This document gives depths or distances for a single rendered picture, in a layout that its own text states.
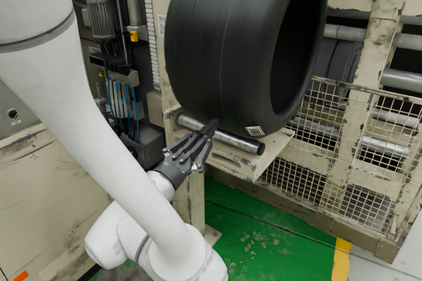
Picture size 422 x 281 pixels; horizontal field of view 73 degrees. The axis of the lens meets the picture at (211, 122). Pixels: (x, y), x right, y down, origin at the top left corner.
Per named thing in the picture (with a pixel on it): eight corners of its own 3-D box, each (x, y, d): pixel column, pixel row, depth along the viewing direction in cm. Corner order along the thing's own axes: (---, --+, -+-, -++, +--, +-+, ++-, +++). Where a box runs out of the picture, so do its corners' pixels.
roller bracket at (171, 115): (164, 133, 108) (162, 111, 103) (222, 97, 136) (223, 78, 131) (171, 137, 106) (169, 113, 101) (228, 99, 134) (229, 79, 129)
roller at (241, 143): (182, 110, 108) (184, 120, 111) (174, 116, 106) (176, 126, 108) (265, 140, 91) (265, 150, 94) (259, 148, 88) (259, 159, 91)
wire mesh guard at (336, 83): (228, 170, 174) (232, 59, 138) (230, 169, 175) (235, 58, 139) (396, 246, 129) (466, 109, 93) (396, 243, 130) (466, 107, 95)
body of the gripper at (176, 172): (172, 179, 64) (196, 151, 69) (146, 165, 68) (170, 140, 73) (179, 197, 69) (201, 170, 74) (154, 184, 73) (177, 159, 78)
